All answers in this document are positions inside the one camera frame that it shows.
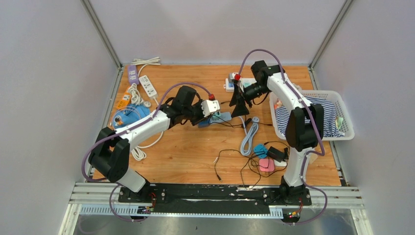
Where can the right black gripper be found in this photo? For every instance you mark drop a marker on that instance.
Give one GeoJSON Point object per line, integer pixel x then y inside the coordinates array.
{"type": "Point", "coordinates": [241, 108]}

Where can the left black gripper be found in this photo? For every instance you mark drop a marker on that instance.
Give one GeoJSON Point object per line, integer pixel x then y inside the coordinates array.
{"type": "Point", "coordinates": [201, 116]}

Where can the white power strip blue USB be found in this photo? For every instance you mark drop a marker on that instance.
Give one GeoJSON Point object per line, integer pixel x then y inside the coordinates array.
{"type": "Point", "coordinates": [245, 82]}

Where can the light blue power strip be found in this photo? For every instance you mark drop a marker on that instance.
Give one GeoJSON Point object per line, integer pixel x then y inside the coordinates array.
{"type": "Point", "coordinates": [225, 116]}

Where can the black charger with cable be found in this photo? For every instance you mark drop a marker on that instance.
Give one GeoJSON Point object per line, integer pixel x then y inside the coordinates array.
{"type": "Point", "coordinates": [252, 164]}

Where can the wooden cube adapter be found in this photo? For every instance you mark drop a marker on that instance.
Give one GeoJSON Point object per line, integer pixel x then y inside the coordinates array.
{"type": "Point", "coordinates": [312, 157]}

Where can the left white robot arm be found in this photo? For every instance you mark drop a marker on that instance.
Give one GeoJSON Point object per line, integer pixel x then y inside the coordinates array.
{"type": "Point", "coordinates": [111, 151]}

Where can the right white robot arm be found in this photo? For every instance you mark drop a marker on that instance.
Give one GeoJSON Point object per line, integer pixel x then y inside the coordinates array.
{"type": "Point", "coordinates": [304, 130]}

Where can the floral orange cloth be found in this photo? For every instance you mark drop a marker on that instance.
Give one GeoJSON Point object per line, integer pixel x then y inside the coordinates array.
{"type": "Point", "coordinates": [277, 104]}

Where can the small blue charger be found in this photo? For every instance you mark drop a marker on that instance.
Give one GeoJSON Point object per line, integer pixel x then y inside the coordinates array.
{"type": "Point", "coordinates": [260, 151]}

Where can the pink square charger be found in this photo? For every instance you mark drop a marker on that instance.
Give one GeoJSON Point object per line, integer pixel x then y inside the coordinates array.
{"type": "Point", "coordinates": [266, 165]}

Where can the white square charger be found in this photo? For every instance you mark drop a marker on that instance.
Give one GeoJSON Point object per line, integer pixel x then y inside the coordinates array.
{"type": "Point", "coordinates": [280, 164]}

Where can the orange power strip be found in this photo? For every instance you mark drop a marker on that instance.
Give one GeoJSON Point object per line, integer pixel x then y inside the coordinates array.
{"type": "Point", "coordinates": [124, 101]}

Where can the purple power strip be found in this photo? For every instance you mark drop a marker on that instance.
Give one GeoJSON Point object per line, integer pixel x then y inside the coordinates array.
{"type": "Point", "coordinates": [132, 74]}

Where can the striped blue white cloth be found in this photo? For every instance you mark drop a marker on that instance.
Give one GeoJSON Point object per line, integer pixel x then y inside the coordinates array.
{"type": "Point", "coordinates": [330, 128]}

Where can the white plastic basket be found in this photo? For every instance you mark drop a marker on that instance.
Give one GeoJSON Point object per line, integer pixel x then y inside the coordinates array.
{"type": "Point", "coordinates": [343, 122]}

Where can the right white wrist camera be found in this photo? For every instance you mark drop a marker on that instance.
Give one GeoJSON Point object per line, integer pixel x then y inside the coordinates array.
{"type": "Point", "coordinates": [231, 81]}

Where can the white power strip with cord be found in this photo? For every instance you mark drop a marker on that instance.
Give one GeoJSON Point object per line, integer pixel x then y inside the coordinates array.
{"type": "Point", "coordinates": [148, 87]}

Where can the black mounting rail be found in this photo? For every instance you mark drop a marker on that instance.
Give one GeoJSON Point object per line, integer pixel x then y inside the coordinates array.
{"type": "Point", "coordinates": [214, 199]}

